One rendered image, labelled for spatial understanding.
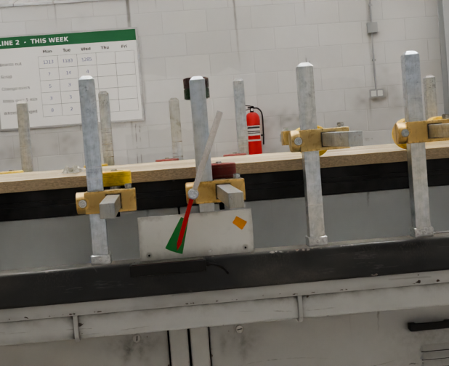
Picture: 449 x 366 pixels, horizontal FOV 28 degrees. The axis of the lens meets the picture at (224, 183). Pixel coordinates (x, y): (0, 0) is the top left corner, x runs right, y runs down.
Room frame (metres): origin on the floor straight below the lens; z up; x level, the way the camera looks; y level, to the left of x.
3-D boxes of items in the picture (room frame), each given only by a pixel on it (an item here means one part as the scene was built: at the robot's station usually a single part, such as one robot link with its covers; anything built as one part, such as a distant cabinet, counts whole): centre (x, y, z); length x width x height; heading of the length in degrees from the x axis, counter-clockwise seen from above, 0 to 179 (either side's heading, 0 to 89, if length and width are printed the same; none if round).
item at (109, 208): (1.99, 0.25, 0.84); 0.43 x 0.03 x 0.04; 4
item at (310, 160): (2.12, -0.20, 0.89); 0.04 x 0.04 x 0.48; 4
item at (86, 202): (2.08, 0.27, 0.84); 0.14 x 0.06 x 0.05; 94
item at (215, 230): (2.07, 0.07, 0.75); 0.26 x 0.01 x 0.10; 94
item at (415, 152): (2.13, -0.45, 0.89); 0.04 x 0.04 x 0.48; 4
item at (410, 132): (2.14, -0.48, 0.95); 0.14 x 0.06 x 0.05; 94
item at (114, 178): (2.19, 0.26, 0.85); 0.08 x 0.08 x 0.11
